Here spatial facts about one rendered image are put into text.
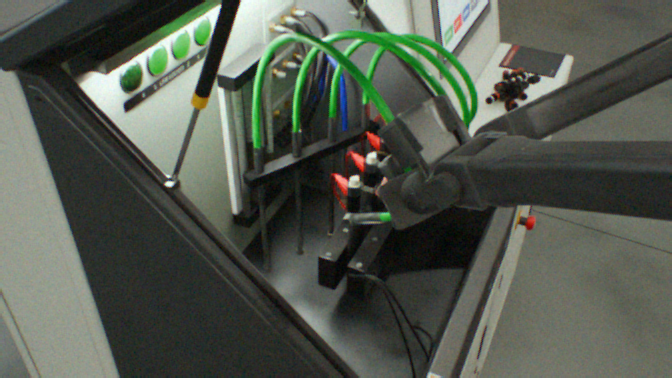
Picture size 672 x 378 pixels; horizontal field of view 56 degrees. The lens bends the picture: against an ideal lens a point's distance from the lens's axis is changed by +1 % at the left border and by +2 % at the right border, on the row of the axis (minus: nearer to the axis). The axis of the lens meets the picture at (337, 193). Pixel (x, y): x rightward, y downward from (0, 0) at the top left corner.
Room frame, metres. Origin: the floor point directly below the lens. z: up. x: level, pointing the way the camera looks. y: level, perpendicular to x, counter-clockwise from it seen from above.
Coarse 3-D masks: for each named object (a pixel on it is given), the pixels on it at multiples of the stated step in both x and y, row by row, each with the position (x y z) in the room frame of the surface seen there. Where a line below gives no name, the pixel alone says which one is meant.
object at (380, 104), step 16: (288, 32) 0.90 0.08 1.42; (304, 32) 0.87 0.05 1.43; (272, 48) 0.92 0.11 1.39; (320, 48) 0.83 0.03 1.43; (336, 48) 0.82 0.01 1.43; (352, 64) 0.79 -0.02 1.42; (256, 80) 0.95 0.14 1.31; (368, 80) 0.77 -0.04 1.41; (256, 96) 0.96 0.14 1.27; (256, 112) 0.96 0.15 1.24; (384, 112) 0.74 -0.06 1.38; (256, 128) 0.97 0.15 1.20; (256, 144) 0.97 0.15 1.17
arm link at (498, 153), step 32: (448, 160) 0.54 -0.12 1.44; (480, 160) 0.51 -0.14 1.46; (512, 160) 0.49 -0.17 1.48; (544, 160) 0.46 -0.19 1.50; (576, 160) 0.44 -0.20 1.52; (608, 160) 0.42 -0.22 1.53; (640, 160) 0.40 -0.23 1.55; (480, 192) 0.51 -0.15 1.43; (512, 192) 0.48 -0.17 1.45; (544, 192) 0.46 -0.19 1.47; (576, 192) 0.43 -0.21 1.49; (608, 192) 0.41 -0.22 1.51; (640, 192) 0.39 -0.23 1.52
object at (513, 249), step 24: (360, 0) 1.27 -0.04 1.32; (384, 0) 1.25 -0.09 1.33; (408, 0) 1.26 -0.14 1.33; (384, 24) 1.25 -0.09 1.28; (408, 24) 1.23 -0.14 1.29; (432, 24) 1.34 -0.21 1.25; (480, 24) 1.67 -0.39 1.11; (408, 48) 1.23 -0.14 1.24; (480, 48) 1.64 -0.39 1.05; (432, 72) 1.30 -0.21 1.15; (456, 72) 1.44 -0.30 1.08; (480, 72) 1.64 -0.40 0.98; (456, 96) 1.42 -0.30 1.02; (528, 216) 1.66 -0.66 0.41; (504, 264) 1.16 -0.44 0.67; (504, 288) 1.43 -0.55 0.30; (480, 360) 1.17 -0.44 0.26
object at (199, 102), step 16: (224, 0) 0.59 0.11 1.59; (240, 0) 0.59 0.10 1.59; (224, 16) 0.59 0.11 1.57; (224, 32) 0.60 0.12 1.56; (208, 48) 0.61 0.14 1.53; (224, 48) 0.60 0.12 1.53; (208, 64) 0.61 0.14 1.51; (208, 80) 0.61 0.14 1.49; (192, 96) 0.62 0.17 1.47; (208, 96) 0.62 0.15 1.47; (192, 112) 0.63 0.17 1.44; (192, 128) 0.64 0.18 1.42; (176, 176) 0.66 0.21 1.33
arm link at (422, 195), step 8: (416, 168) 0.60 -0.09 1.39; (424, 168) 0.59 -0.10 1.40; (416, 176) 0.62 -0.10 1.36; (424, 176) 0.59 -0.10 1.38; (416, 184) 0.61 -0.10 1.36; (416, 192) 0.60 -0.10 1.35; (424, 192) 0.58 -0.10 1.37; (424, 200) 0.59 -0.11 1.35; (432, 200) 0.57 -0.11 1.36; (432, 208) 0.59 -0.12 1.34
